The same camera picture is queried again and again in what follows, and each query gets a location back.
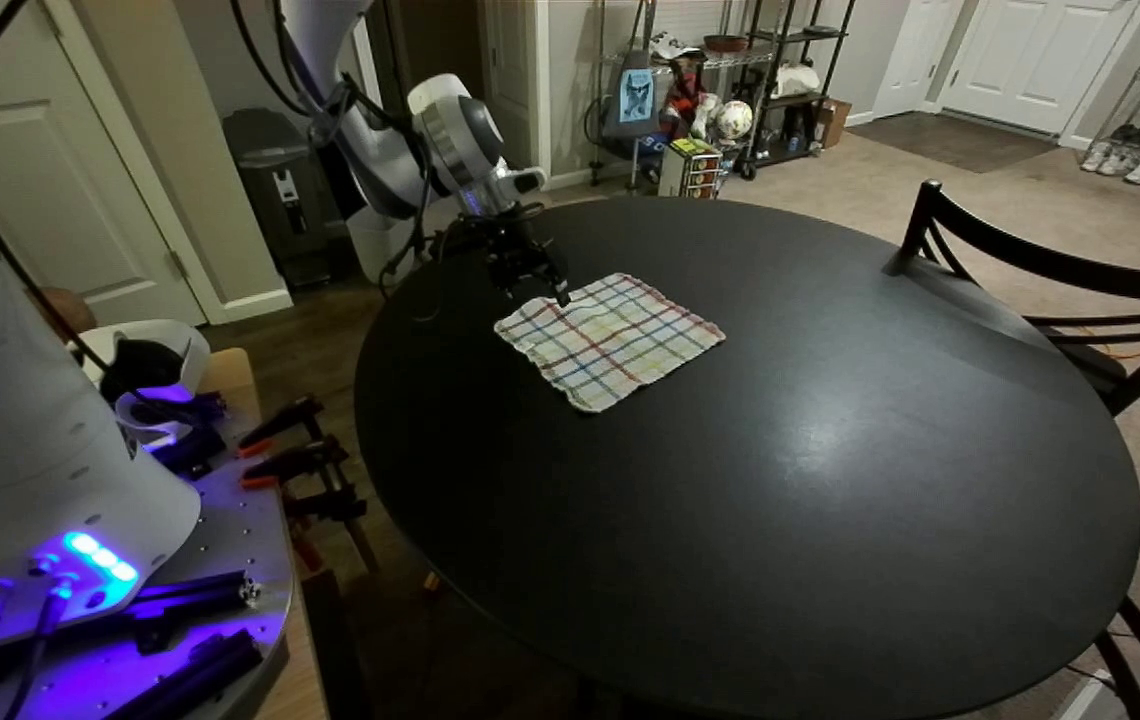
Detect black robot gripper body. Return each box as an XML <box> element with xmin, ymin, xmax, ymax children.
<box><xmin>477</xmin><ymin>215</ymin><xmax>567</xmax><ymax>303</ymax></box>

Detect plaid checkered dish towel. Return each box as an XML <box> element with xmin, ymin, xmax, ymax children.
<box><xmin>490</xmin><ymin>274</ymin><xmax>727</xmax><ymax>417</ymax></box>

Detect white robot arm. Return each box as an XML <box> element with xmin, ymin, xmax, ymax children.
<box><xmin>0</xmin><ymin>0</ymin><xmax>537</xmax><ymax>618</ymax></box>

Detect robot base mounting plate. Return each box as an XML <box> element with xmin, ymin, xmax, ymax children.
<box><xmin>0</xmin><ymin>385</ymin><xmax>297</xmax><ymax>720</ymax></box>

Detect blue framed picture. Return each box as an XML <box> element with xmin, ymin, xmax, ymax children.
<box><xmin>617</xmin><ymin>67</ymin><xmax>656</xmax><ymax>128</ymax></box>

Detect dark grey trash bin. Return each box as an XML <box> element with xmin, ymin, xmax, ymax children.
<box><xmin>222</xmin><ymin>110</ymin><xmax>344</xmax><ymax>293</ymax></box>

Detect black orange bar clamp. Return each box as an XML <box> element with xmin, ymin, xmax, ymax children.
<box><xmin>237</xmin><ymin>398</ymin><xmax>325</xmax><ymax>461</ymax></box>

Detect black metal storage shelf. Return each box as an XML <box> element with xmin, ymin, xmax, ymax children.
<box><xmin>596</xmin><ymin>0</ymin><xmax>855</xmax><ymax>182</ymax></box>

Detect round black dining table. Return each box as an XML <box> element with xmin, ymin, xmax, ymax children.
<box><xmin>357</xmin><ymin>198</ymin><xmax>1140</xmax><ymax>720</ymax></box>

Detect white headset on cart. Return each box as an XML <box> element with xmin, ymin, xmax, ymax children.
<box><xmin>85</xmin><ymin>319</ymin><xmax>212</xmax><ymax>403</ymax></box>

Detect dark door mat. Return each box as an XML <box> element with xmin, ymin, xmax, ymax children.
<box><xmin>860</xmin><ymin>112</ymin><xmax>1051</xmax><ymax>173</ymax></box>

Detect black chair near door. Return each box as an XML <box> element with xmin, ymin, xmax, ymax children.
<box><xmin>882</xmin><ymin>177</ymin><xmax>1140</xmax><ymax>419</ymax></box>

